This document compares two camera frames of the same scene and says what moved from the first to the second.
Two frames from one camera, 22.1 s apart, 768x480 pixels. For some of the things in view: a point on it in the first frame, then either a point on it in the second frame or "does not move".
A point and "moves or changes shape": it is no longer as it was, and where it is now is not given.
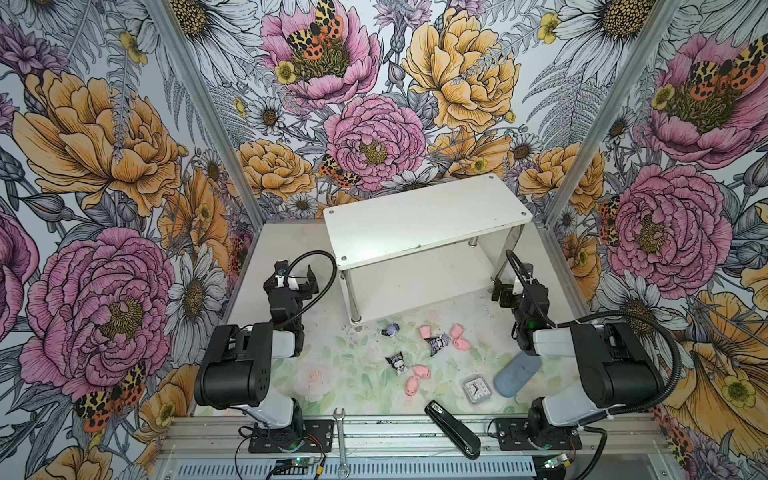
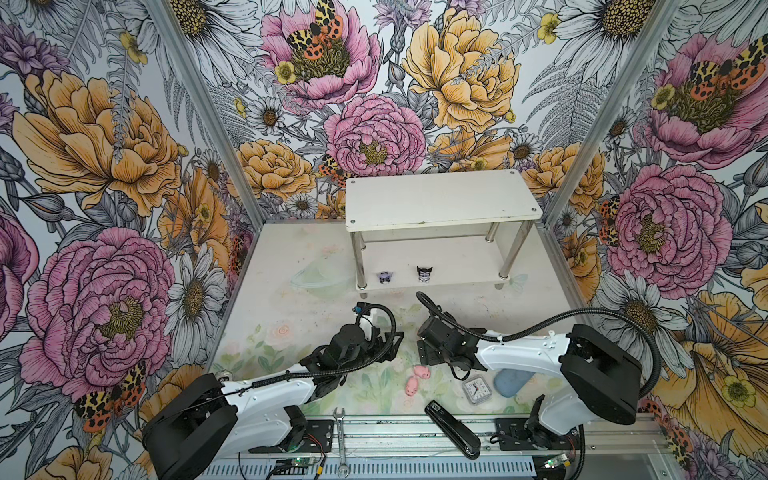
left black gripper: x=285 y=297 -> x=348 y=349
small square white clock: x=477 y=390 does not move
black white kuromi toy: x=437 y=342 moves or changes shape
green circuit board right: x=554 y=461 does not move
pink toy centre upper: x=422 y=371 does not move
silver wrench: x=343 y=469 does not move
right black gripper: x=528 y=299 -> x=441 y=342
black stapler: x=462 y=438 does not move
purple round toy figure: x=391 y=330 moves or changes shape
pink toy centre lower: x=412 y=386 does not move
